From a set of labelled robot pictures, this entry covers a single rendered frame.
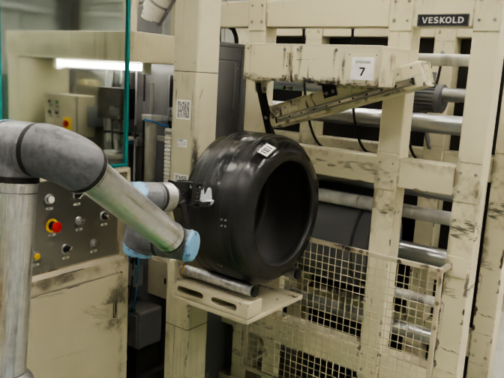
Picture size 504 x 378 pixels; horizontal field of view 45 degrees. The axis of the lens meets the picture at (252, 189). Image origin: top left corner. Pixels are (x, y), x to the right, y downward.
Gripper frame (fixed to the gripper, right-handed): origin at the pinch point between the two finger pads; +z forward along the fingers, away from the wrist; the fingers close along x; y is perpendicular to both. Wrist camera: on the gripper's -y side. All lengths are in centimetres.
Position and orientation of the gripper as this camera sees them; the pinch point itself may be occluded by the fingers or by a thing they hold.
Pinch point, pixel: (210, 202)
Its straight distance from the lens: 206.5
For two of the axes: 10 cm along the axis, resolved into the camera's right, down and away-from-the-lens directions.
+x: -8.0, -1.5, 5.8
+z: 5.9, 0.1, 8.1
